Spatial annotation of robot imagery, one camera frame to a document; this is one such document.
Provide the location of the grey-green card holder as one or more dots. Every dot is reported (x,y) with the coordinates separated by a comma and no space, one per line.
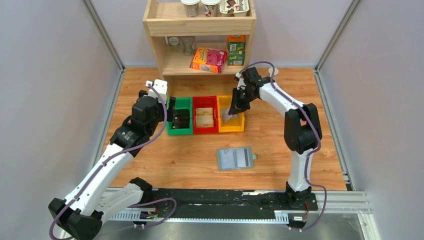
(230,158)

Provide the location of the wooden shelf unit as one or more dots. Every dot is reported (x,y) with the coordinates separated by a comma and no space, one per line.
(197,41)

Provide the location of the dark credit card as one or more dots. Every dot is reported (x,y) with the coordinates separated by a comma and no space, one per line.
(245,162)

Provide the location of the red plastic bin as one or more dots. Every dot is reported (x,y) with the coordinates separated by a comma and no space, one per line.
(205,101)

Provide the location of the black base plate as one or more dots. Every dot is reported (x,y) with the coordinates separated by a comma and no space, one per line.
(223,204)

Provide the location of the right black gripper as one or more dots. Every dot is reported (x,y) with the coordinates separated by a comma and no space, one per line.
(236,106)

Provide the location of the chocolate pudding pack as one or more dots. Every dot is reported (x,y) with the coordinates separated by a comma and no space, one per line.
(236,8)

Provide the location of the clear glass on shelf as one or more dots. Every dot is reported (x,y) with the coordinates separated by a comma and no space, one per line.
(188,45)

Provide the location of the tan cards in red bin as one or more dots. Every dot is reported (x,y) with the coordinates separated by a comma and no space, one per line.
(204,117)

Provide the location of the green plastic bin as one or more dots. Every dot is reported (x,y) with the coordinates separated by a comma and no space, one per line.
(178,103)

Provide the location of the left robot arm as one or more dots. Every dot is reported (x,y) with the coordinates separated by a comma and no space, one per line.
(83,211)

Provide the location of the glass jar on shelf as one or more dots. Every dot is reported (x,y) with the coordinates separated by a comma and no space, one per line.
(173,41)

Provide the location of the left yogurt cup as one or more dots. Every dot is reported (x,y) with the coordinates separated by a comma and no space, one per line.
(191,8)

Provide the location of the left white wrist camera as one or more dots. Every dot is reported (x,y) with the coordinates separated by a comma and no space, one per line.
(157,87)

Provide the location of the green orange carton box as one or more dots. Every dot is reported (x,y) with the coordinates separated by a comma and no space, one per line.
(236,45)

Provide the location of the yellow plastic bin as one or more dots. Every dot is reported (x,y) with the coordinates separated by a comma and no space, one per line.
(236,123)

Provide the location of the green soap bottle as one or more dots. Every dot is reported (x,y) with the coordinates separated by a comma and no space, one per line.
(273,71)

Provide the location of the middle yogurt cup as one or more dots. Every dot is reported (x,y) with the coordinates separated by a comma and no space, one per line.
(211,7)

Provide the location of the yogurt cup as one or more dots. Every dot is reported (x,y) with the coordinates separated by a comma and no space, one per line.
(191,8)
(211,7)

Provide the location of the white credit card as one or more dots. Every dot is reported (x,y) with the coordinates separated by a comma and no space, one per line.
(226,116)

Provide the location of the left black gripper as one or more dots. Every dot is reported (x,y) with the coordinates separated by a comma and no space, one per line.
(170,111)

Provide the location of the orange pink snack box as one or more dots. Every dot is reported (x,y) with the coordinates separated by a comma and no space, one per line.
(209,60)

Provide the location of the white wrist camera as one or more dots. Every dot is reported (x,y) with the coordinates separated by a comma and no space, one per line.
(157,87)
(238,77)

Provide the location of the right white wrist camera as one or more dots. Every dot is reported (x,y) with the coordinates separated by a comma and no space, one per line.
(238,77)

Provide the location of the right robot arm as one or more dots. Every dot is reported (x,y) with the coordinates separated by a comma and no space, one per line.
(302,128)

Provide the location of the black cards in green bin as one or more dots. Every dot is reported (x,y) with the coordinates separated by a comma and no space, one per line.
(182,119)

